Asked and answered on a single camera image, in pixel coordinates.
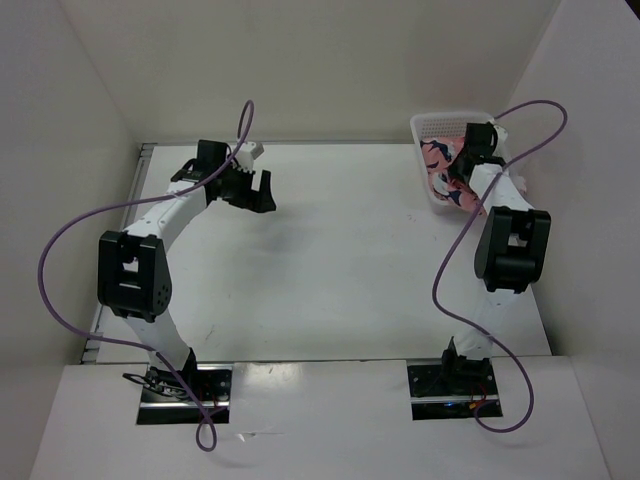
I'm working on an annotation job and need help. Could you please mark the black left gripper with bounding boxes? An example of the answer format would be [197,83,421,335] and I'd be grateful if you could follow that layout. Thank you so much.
[217,161,276,214]

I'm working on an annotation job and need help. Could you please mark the pink shark print shorts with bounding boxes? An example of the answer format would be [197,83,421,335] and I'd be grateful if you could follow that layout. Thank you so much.
[420,136,479,213]

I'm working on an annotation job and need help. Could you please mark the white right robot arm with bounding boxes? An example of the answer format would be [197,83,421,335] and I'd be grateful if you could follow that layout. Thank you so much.
[438,122,551,395]

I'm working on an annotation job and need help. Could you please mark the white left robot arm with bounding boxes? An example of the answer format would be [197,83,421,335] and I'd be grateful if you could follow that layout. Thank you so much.
[98,140,276,400]

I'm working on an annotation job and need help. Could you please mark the white perforated plastic basket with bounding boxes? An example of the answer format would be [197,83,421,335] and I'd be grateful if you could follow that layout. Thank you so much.
[409,112,529,218]

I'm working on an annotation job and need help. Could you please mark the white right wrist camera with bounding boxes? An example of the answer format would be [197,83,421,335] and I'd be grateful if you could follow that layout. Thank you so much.
[493,124,509,152]

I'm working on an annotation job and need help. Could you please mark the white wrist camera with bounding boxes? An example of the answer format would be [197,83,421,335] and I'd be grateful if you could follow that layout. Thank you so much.
[493,124,509,152]
[233,141,264,172]

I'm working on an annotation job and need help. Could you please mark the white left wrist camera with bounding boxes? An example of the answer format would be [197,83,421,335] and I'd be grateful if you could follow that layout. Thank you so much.
[233,141,264,172]

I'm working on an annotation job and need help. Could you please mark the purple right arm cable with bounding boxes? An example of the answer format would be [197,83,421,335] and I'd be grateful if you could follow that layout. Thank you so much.
[432,101,569,432]

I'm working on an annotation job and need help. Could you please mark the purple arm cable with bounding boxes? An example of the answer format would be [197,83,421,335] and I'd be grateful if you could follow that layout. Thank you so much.
[38,100,255,451]
[432,101,569,432]

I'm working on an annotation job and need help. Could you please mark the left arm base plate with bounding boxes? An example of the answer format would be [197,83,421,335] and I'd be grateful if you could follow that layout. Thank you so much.
[122,363,233,425]

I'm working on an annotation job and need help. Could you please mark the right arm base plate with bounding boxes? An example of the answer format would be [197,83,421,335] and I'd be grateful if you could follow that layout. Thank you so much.
[407,360,503,421]

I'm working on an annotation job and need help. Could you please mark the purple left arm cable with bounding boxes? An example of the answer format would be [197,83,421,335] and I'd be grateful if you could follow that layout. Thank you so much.
[38,100,255,451]

